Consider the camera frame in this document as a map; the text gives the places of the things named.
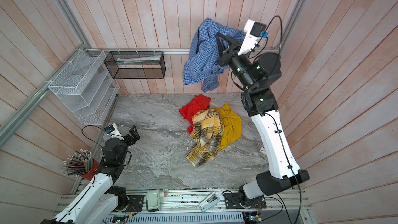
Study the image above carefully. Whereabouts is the white clamp device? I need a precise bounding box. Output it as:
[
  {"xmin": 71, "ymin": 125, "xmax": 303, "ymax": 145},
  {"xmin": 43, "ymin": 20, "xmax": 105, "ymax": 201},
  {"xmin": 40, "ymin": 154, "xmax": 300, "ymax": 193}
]
[{"xmin": 199, "ymin": 192, "xmax": 221, "ymax": 212}]

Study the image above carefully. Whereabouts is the yellow plaid cloth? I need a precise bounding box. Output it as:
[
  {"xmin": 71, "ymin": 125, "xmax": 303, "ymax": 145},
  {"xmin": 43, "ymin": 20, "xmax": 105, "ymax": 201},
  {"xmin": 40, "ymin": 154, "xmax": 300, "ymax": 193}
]
[{"xmin": 186, "ymin": 109, "xmax": 224, "ymax": 167}]

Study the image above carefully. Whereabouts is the mustard yellow cloth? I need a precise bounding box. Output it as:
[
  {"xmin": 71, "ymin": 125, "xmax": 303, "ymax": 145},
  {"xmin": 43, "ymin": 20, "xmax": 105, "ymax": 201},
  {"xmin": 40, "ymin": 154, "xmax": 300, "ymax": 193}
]
[{"xmin": 211, "ymin": 104, "xmax": 242, "ymax": 149}]

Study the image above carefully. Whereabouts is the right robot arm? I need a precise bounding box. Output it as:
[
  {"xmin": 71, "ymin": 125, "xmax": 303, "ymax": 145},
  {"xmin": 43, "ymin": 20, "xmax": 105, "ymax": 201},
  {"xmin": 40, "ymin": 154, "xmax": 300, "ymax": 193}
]
[{"xmin": 216, "ymin": 33, "xmax": 310, "ymax": 207}]

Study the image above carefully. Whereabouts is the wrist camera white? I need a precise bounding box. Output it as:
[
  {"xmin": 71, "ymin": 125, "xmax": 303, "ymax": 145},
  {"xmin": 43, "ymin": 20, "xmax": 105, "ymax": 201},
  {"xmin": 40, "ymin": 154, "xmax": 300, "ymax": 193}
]
[
  {"xmin": 104, "ymin": 123, "xmax": 124, "ymax": 141},
  {"xmin": 238, "ymin": 20, "xmax": 268, "ymax": 56}
]

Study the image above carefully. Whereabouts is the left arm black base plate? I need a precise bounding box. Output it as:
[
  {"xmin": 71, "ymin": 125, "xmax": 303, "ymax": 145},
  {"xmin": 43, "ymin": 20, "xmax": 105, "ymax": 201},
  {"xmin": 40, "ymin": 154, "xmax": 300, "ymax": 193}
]
[{"xmin": 127, "ymin": 195, "xmax": 145, "ymax": 213}]

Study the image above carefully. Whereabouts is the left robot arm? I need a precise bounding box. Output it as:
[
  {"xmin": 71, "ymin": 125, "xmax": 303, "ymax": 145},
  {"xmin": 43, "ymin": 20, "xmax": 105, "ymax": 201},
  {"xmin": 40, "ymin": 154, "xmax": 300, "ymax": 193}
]
[{"xmin": 42, "ymin": 123, "xmax": 140, "ymax": 224}]

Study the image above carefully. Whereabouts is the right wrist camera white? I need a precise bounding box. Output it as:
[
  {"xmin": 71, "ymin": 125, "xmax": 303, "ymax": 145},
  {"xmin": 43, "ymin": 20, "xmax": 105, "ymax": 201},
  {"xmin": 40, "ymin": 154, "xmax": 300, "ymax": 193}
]
[{"xmin": 238, "ymin": 20, "xmax": 268, "ymax": 56}]

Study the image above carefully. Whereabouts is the red cup of pencils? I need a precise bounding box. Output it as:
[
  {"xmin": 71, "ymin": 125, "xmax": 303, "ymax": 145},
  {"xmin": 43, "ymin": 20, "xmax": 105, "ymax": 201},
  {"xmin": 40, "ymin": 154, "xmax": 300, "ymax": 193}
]
[{"xmin": 62, "ymin": 149, "xmax": 100, "ymax": 181}]

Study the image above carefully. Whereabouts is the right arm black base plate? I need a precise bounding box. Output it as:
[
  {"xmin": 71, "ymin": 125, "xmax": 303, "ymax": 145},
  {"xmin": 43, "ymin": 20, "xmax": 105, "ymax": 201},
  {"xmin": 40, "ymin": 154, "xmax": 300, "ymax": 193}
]
[{"xmin": 222, "ymin": 190, "xmax": 266, "ymax": 210}]

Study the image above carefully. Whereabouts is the blue checked shirt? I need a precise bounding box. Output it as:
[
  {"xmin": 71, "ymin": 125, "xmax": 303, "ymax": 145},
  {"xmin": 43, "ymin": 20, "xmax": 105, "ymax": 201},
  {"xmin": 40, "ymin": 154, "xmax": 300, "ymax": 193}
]
[{"xmin": 183, "ymin": 18, "xmax": 245, "ymax": 92}]

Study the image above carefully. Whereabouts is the black wire mesh basket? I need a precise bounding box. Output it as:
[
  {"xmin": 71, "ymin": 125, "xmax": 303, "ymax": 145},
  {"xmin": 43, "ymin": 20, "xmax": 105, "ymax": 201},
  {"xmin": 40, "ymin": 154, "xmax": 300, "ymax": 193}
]
[{"xmin": 104, "ymin": 51, "xmax": 166, "ymax": 79}]

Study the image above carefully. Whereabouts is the red cloth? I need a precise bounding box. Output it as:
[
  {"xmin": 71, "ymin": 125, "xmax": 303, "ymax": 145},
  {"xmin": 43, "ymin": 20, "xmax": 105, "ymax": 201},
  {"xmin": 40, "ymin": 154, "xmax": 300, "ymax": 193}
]
[{"xmin": 179, "ymin": 94, "xmax": 211, "ymax": 133}]

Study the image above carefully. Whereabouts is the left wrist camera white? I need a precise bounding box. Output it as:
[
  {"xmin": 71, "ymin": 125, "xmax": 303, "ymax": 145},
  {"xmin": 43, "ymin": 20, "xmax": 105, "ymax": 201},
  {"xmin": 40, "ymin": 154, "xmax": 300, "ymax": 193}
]
[{"xmin": 104, "ymin": 123, "xmax": 124, "ymax": 141}]

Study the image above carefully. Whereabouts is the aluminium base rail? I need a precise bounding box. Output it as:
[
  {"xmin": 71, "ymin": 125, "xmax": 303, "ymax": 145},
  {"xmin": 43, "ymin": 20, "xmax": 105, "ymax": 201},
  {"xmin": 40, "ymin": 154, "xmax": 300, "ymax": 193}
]
[{"xmin": 55, "ymin": 188, "xmax": 312, "ymax": 217}]

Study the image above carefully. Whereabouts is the white wire mesh shelf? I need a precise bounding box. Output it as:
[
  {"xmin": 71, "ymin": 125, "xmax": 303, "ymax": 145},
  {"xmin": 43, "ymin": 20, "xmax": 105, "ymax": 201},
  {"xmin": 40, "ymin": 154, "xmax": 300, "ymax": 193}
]
[{"xmin": 49, "ymin": 49, "xmax": 119, "ymax": 125}]

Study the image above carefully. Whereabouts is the pale green box device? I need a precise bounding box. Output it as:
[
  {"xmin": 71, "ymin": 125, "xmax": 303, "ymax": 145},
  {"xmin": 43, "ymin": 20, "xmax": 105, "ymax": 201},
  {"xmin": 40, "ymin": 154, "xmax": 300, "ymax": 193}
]
[{"xmin": 146, "ymin": 189, "xmax": 165, "ymax": 212}]

